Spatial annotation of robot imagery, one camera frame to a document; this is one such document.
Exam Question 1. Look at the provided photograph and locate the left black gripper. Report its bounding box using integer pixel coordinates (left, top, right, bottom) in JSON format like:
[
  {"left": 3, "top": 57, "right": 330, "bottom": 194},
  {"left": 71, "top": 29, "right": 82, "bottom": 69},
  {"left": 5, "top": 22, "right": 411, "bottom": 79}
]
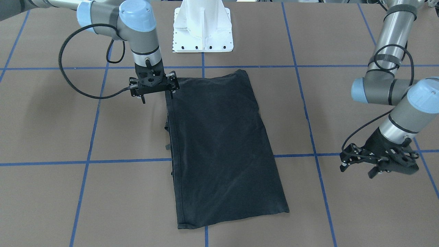
[{"left": 339, "top": 129, "right": 419, "bottom": 179}]

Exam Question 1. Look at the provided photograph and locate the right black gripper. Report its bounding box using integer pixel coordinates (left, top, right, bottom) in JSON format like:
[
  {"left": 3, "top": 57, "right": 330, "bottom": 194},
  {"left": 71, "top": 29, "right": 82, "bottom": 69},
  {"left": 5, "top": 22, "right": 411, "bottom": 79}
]
[{"left": 129, "top": 63, "right": 180, "bottom": 104}]

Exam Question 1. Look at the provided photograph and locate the black printed t-shirt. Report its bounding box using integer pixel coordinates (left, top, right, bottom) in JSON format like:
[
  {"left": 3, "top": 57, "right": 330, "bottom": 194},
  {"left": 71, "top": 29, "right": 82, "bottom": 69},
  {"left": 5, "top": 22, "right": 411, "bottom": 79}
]
[{"left": 165, "top": 69, "right": 289, "bottom": 230}]

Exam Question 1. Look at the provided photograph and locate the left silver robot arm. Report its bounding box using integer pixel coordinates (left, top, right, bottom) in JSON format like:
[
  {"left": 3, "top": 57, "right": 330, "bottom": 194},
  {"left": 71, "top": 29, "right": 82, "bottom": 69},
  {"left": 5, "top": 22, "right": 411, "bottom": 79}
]
[{"left": 339, "top": 0, "right": 439, "bottom": 178}]

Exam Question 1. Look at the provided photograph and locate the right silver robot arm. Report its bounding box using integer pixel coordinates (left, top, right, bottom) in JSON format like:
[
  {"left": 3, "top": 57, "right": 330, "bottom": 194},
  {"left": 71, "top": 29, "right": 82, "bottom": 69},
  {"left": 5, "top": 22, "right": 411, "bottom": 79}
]
[{"left": 1, "top": 0, "right": 180, "bottom": 103}]

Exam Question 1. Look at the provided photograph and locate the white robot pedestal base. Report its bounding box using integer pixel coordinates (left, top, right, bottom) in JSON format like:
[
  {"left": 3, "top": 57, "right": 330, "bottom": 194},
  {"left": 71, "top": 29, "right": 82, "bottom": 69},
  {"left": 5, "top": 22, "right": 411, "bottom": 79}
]
[{"left": 172, "top": 0, "right": 234, "bottom": 53}]

